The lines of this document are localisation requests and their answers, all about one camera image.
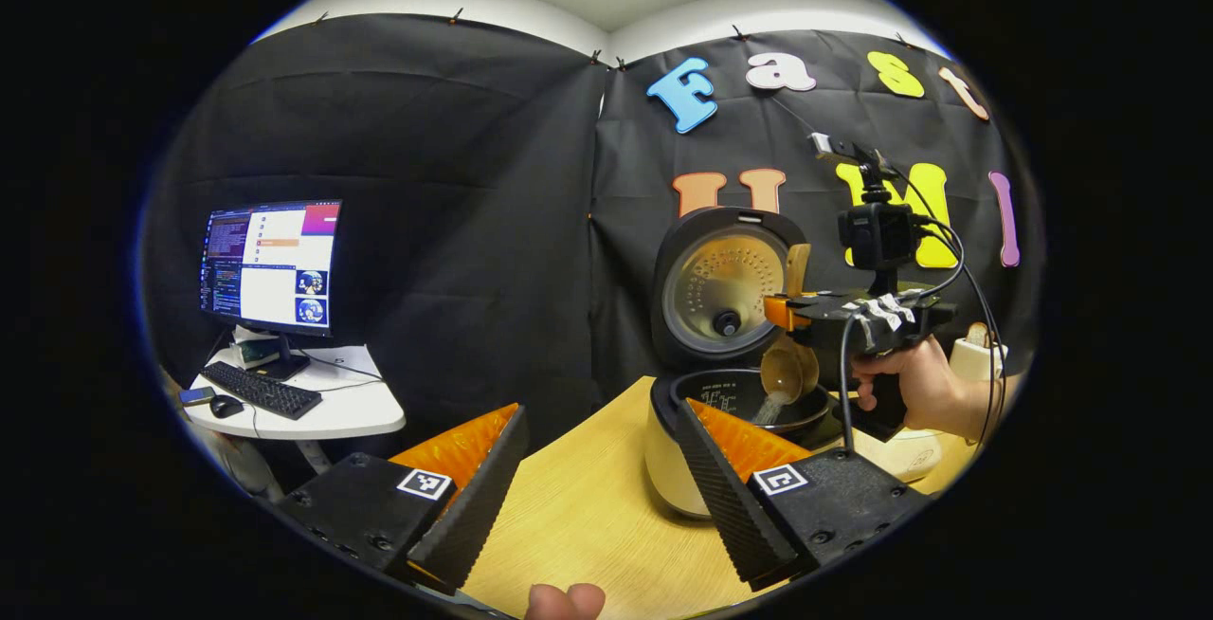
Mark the black keyboard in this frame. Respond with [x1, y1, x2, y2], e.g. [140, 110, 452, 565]
[202, 361, 323, 420]

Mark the wooden spoon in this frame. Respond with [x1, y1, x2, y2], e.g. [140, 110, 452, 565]
[761, 243, 821, 405]

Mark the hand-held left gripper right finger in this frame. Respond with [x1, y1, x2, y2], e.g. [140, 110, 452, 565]
[675, 399, 930, 593]

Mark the computer monitor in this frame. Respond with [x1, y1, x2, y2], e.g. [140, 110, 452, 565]
[199, 200, 343, 381]

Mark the white side table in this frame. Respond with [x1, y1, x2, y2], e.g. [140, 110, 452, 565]
[185, 345, 407, 441]

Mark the black backdrop cloth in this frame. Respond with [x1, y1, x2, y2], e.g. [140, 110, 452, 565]
[142, 13, 1043, 469]

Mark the white toaster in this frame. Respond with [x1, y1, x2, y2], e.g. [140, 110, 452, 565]
[950, 321, 1010, 384]

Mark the black silver rice cooker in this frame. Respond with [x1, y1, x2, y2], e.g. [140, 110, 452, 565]
[644, 207, 849, 520]

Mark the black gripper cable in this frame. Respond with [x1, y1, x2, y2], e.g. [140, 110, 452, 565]
[839, 165, 1007, 455]

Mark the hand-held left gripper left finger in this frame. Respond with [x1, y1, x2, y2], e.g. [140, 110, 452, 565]
[270, 404, 532, 599]

